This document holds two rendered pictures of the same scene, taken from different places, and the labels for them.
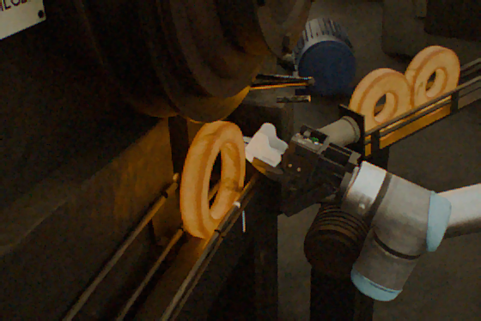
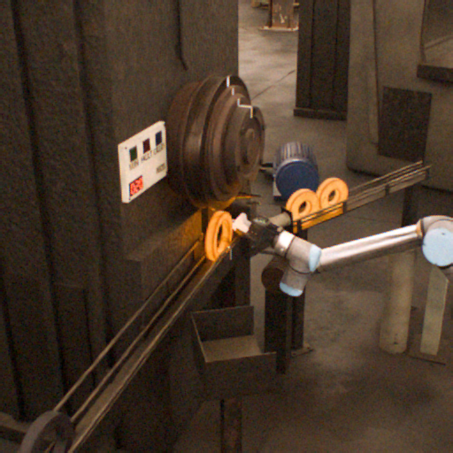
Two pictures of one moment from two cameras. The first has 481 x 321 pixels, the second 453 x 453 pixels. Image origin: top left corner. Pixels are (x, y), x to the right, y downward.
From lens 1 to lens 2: 1.66 m
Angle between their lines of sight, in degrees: 4
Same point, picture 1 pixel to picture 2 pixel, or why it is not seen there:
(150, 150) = (195, 221)
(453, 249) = (365, 302)
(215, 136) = (220, 217)
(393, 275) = (296, 281)
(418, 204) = (305, 249)
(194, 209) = (211, 246)
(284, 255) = (257, 302)
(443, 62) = (337, 186)
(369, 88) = (295, 198)
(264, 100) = (241, 203)
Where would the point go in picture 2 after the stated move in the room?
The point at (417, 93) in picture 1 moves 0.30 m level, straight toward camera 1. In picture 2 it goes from (322, 202) to (307, 231)
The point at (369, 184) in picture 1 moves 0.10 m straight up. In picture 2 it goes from (285, 240) to (286, 215)
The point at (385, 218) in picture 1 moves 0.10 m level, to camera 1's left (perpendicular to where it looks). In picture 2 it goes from (291, 255) to (264, 255)
